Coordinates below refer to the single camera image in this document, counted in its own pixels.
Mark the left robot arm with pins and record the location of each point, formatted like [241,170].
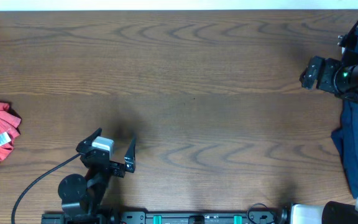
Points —
[82,195]

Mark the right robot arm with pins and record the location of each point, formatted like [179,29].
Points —
[332,212]

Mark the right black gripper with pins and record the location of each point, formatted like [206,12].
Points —
[312,72]

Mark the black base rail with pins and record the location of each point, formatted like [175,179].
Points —
[257,217]

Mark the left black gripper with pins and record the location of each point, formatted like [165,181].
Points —
[128,166]

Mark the navy blue t-shirt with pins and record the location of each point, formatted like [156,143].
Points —
[345,139]

